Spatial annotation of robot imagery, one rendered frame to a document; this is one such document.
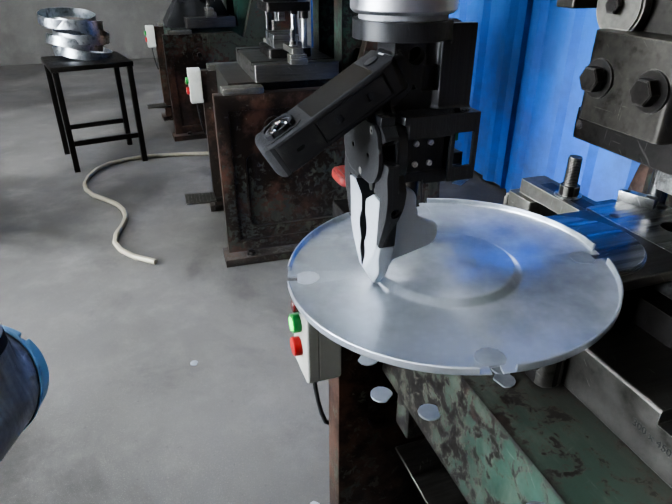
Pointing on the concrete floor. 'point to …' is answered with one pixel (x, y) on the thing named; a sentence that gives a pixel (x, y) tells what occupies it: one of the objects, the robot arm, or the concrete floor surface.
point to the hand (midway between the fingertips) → (367, 268)
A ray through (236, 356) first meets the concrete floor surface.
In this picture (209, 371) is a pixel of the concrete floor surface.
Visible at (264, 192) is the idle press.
